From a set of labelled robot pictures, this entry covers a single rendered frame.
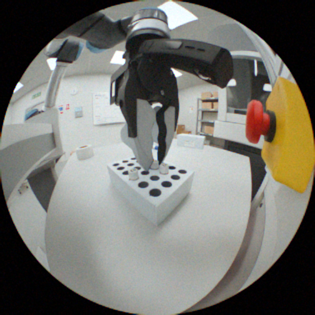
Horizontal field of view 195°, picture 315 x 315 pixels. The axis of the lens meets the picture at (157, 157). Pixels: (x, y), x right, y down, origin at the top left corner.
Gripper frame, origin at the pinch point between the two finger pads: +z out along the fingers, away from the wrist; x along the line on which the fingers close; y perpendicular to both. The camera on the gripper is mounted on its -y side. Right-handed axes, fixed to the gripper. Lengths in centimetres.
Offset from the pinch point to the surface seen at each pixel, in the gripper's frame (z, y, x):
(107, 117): -36, 314, -93
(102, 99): -97, 316, -80
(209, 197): 5.1, -8.1, -3.5
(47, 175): 14, 50, 34
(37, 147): -4.6, 8.3, 16.4
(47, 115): -10.3, 17.6, 16.4
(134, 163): 1.4, 4.3, 1.3
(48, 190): 22, 50, 38
